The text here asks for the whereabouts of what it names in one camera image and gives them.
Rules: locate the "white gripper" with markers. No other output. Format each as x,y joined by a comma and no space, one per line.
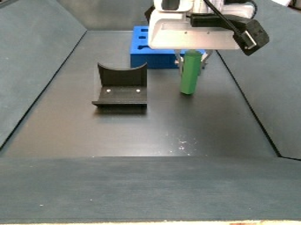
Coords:
172,32

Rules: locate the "green hexagon peg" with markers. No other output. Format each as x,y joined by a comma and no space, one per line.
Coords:
191,71

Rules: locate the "blue shape board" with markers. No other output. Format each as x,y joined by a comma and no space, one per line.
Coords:
157,58

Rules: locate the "black curved holder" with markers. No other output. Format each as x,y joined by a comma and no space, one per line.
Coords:
124,86

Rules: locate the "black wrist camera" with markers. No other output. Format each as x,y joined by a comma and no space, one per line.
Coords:
249,34

